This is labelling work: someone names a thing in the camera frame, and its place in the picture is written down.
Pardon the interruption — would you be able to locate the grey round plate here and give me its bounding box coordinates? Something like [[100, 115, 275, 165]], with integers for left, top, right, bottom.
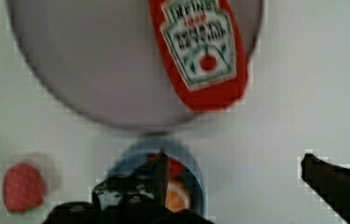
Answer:
[[4, 0, 263, 132]]

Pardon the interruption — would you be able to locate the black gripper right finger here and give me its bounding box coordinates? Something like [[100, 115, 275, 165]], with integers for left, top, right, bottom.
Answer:
[[301, 153, 350, 224]]

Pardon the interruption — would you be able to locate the red ketchup bottle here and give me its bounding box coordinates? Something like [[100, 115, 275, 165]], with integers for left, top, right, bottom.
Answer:
[[148, 0, 247, 112]]

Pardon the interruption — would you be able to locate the blue small bowl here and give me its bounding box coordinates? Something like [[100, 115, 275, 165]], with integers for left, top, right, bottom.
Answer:
[[106, 139, 206, 216]]

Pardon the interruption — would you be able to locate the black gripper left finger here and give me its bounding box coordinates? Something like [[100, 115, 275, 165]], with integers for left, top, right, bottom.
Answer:
[[91, 148, 169, 215]]

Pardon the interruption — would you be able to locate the orange slice toy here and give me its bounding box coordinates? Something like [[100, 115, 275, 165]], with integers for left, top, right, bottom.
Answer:
[[165, 181, 190, 213]]

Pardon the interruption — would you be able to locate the red strawberry toy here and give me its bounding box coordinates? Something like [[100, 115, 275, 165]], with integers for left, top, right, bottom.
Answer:
[[2, 162, 45, 213]]

